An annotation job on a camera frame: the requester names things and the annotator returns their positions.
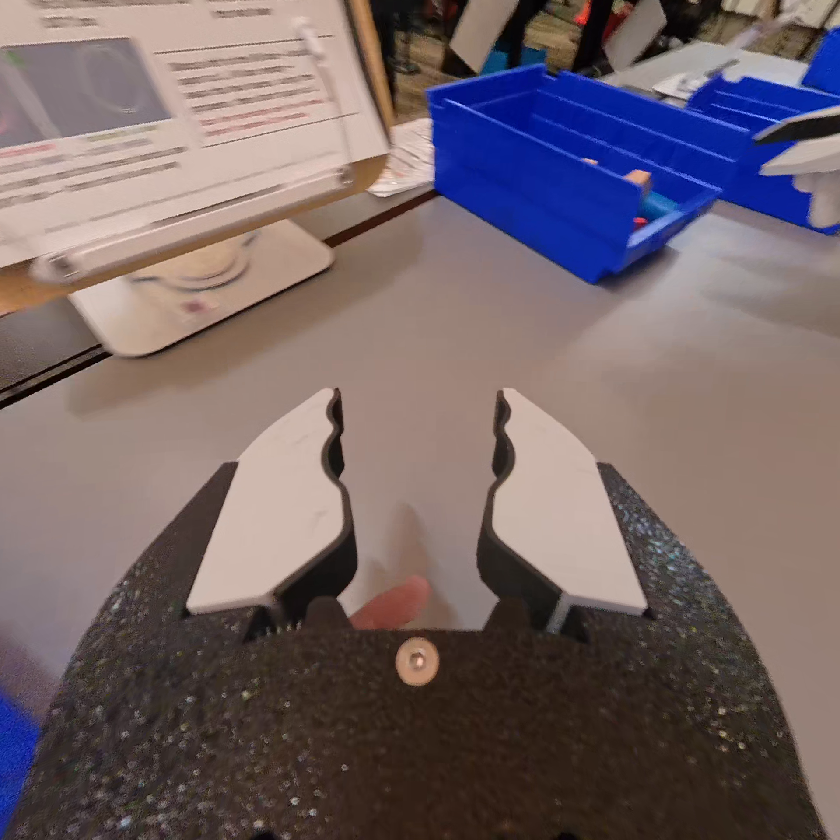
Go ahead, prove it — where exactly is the wooden arch block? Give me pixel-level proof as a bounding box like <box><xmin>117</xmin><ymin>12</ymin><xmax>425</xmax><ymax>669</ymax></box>
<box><xmin>583</xmin><ymin>157</ymin><xmax>655</xmax><ymax>195</ymax></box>

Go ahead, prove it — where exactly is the white panel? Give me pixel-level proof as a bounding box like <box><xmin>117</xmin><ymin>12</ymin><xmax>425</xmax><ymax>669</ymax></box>
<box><xmin>449</xmin><ymin>0</ymin><xmax>519</xmax><ymax>76</ymax></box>
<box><xmin>604</xmin><ymin>0</ymin><xmax>667</xmax><ymax>70</ymax></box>

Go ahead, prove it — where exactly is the clear plastic packet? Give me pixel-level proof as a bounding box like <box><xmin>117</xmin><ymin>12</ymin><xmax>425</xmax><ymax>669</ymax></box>
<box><xmin>367</xmin><ymin>118</ymin><xmax>437</xmax><ymax>198</ymax></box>
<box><xmin>653</xmin><ymin>59</ymin><xmax>739</xmax><ymax>99</ymax></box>

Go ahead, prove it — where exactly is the large blue plastic bin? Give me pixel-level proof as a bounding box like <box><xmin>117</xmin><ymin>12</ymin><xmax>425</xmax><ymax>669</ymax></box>
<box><xmin>0</xmin><ymin>692</ymin><xmax>42</xmax><ymax>798</ymax></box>

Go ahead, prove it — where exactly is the grey desk mat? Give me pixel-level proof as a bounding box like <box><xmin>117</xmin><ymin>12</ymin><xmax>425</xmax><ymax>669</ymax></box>
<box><xmin>0</xmin><ymin>193</ymin><xmax>840</xmax><ymax>840</ymax></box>

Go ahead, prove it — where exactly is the white stand base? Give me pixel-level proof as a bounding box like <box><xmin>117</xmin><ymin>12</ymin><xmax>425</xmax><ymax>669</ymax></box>
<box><xmin>69</xmin><ymin>220</ymin><xmax>336</xmax><ymax>358</ymax></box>

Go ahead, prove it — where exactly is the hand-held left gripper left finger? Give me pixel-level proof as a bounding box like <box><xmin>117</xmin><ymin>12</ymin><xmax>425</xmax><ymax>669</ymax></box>
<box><xmin>185</xmin><ymin>387</ymin><xmax>360</xmax><ymax>618</ymax></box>

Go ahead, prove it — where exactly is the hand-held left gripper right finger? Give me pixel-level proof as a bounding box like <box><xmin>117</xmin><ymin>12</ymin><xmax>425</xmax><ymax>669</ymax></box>
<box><xmin>477</xmin><ymin>387</ymin><xmax>650</xmax><ymax>635</ymax></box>

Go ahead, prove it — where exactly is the instruction sheet on stand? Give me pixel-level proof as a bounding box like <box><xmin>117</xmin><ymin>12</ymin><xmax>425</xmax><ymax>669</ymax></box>
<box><xmin>0</xmin><ymin>0</ymin><xmax>396</xmax><ymax>317</ymax></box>

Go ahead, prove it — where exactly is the metal page holder wire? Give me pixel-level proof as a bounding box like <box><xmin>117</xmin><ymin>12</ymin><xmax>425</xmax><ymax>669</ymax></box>
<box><xmin>292</xmin><ymin>20</ymin><xmax>352</xmax><ymax>185</ymax></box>

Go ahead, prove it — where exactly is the printed instruction sheet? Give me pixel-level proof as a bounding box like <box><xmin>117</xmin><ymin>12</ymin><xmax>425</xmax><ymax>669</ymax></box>
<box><xmin>0</xmin><ymin>0</ymin><xmax>391</xmax><ymax>266</ymax></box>

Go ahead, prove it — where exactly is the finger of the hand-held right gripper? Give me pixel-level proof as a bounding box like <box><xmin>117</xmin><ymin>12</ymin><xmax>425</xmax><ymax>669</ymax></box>
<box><xmin>753</xmin><ymin>107</ymin><xmax>840</xmax><ymax>147</ymax></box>
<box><xmin>760</xmin><ymin>141</ymin><xmax>840</xmax><ymax>228</ymax></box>

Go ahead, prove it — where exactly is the white stand ledge bar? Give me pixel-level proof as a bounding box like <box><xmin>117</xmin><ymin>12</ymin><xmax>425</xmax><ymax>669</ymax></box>
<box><xmin>29</xmin><ymin>167</ymin><xmax>355</xmax><ymax>283</ymax></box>

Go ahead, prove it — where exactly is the person's left hand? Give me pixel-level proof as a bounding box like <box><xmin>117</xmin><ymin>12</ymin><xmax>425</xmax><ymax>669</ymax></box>
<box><xmin>351</xmin><ymin>576</ymin><xmax>433</xmax><ymax>631</ymax></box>

